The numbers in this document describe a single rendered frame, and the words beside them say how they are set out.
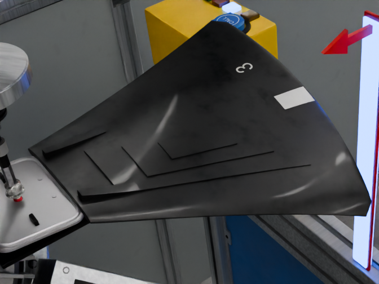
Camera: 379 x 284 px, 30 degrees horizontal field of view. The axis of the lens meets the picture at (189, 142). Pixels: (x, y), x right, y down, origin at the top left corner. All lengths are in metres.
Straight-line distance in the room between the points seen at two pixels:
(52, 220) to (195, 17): 0.49
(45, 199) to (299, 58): 1.26
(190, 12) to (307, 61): 0.83
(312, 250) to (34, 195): 0.49
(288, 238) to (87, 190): 0.51
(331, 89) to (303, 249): 0.95
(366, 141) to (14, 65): 0.40
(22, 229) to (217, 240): 0.73
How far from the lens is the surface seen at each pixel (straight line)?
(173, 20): 0.92
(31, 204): 0.51
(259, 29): 0.88
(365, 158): 0.75
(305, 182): 0.54
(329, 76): 1.81
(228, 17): 0.89
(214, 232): 1.18
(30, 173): 0.53
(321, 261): 0.92
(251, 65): 0.62
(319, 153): 0.57
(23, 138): 1.37
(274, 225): 0.98
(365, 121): 0.72
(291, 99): 0.60
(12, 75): 0.44
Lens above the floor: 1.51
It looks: 39 degrees down
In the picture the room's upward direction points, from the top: 8 degrees counter-clockwise
